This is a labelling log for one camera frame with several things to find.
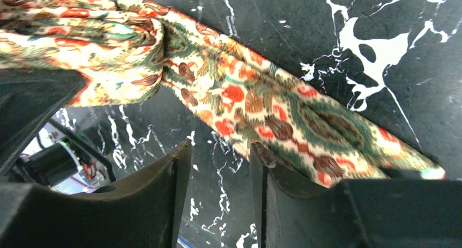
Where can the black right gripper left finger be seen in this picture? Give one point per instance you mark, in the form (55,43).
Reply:
(143,209)

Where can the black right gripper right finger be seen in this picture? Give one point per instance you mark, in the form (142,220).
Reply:
(293,211)

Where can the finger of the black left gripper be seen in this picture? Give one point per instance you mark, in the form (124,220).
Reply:
(29,98)

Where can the cream flamingo paisley tie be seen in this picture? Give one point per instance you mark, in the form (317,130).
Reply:
(127,49)

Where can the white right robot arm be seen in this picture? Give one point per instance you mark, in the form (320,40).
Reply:
(54,164)

